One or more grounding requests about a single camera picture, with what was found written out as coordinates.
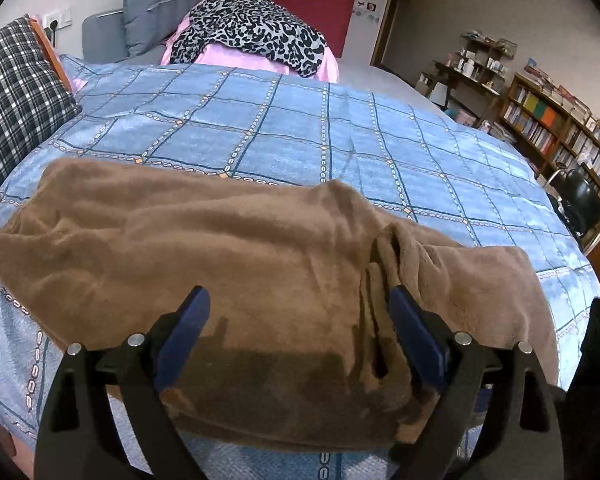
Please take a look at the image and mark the white wall socket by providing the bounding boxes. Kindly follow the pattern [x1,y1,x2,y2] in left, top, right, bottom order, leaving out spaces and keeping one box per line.
[42,8,72,30]

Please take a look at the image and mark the blue checked quilt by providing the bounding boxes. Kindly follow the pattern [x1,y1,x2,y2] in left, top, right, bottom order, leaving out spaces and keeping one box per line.
[0,55,600,479]

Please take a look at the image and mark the wooden bookshelf with books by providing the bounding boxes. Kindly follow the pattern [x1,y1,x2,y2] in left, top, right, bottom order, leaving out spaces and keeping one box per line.
[498,70,600,196]

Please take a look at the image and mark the plaid pillow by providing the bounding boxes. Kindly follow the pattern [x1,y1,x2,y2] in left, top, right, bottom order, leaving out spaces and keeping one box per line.
[0,15,81,187]

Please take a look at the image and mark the brown fleece pants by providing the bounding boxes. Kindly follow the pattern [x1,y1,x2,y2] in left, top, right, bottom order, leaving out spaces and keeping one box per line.
[0,158,558,451]

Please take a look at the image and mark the black chair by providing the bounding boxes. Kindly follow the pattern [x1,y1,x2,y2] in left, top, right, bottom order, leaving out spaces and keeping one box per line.
[543,167,600,249]

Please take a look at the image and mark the leopard print blanket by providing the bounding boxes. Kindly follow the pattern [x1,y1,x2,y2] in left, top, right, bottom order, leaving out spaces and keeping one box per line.
[170,0,328,79]

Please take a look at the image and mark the grey headboard cushion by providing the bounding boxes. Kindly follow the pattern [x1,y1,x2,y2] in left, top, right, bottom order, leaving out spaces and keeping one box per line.
[82,0,202,65]

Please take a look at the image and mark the small wooden shelf desk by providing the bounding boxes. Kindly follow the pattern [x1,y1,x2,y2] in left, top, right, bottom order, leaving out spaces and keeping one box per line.
[416,29,518,127]

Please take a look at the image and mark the pink blanket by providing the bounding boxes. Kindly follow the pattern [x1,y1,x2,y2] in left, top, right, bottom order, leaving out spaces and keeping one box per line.
[159,0,342,85]

